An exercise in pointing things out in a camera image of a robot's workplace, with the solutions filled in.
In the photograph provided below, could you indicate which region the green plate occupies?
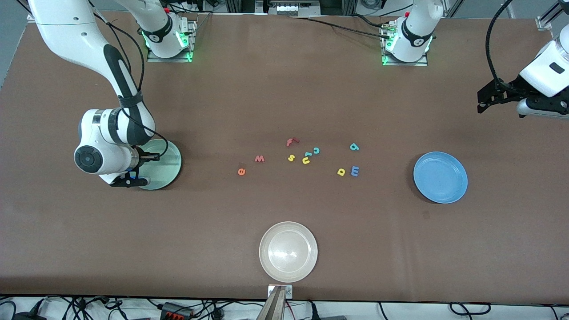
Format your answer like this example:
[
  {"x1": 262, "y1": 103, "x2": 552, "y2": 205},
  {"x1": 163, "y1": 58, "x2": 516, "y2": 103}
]
[{"x1": 136, "y1": 139, "x2": 182, "y2": 191}]

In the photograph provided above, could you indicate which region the blue plate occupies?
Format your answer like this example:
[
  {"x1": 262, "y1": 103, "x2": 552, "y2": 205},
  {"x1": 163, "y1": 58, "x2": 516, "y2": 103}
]
[{"x1": 413, "y1": 152, "x2": 469, "y2": 204}]

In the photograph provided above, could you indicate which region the black red power strip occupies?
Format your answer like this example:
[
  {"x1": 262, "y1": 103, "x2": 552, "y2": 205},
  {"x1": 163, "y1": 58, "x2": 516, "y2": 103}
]
[{"x1": 159, "y1": 302, "x2": 194, "y2": 320}]

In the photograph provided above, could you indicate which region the white plate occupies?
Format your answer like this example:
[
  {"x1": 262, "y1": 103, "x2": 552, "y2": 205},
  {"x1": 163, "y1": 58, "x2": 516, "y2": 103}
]
[{"x1": 259, "y1": 221, "x2": 319, "y2": 283}]

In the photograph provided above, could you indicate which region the grey rack equipment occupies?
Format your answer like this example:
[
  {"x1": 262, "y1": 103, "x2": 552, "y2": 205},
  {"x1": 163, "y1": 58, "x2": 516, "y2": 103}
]
[{"x1": 256, "y1": 0, "x2": 321, "y2": 16}]

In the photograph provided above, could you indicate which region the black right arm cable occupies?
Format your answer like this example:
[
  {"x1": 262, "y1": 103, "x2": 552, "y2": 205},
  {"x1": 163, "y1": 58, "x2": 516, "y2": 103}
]
[{"x1": 89, "y1": 0, "x2": 170, "y2": 163}]

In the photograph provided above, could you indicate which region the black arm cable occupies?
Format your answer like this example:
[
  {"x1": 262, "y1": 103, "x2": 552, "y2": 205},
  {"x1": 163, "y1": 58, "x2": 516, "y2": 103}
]
[
  {"x1": 485, "y1": 0, "x2": 514, "y2": 87},
  {"x1": 89, "y1": 0, "x2": 170, "y2": 163}
]

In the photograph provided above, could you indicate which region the aluminium frame post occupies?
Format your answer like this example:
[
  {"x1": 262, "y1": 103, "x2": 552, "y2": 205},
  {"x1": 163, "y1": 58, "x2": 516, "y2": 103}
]
[
  {"x1": 18, "y1": 0, "x2": 43, "y2": 23},
  {"x1": 536, "y1": 0, "x2": 569, "y2": 30}
]

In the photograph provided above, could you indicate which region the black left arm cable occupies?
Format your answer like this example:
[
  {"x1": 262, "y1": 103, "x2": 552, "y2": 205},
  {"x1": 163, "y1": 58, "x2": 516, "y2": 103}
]
[{"x1": 485, "y1": 0, "x2": 514, "y2": 87}]

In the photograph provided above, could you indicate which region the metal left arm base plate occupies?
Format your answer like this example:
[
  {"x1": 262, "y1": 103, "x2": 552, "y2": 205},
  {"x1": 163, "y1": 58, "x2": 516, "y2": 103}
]
[{"x1": 381, "y1": 20, "x2": 429, "y2": 67}]

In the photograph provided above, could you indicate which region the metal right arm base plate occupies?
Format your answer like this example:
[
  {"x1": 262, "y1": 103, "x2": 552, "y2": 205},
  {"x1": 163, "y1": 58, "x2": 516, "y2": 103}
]
[{"x1": 147, "y1": 18, "x2": 197, "y2": 63}]

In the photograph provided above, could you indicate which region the long black table cable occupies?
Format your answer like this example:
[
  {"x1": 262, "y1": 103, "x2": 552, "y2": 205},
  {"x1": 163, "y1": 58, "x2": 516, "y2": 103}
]
[{"x1": 289, "y1": 16, "x2": 392, "y2": 39}]

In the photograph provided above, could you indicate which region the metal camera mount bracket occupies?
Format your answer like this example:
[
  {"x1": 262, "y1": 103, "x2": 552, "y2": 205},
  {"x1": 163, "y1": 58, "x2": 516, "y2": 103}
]
[{"x1": 256, "y1": 284, "x2": 293, "y2": 320}]

